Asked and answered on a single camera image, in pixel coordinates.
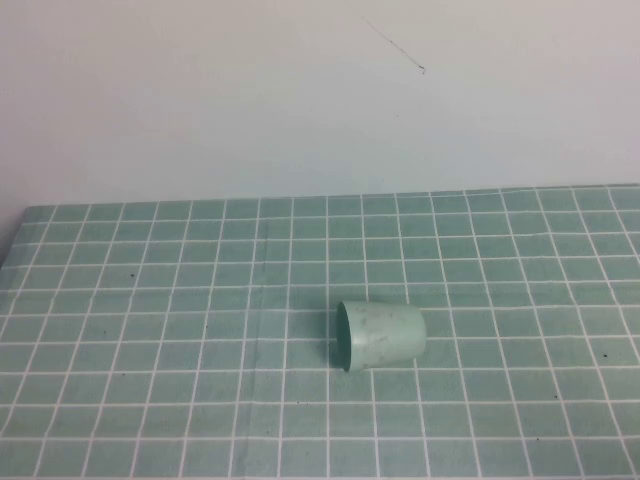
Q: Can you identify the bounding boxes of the pale green plastic cup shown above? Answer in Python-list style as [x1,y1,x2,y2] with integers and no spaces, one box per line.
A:
[335,298,428,373]

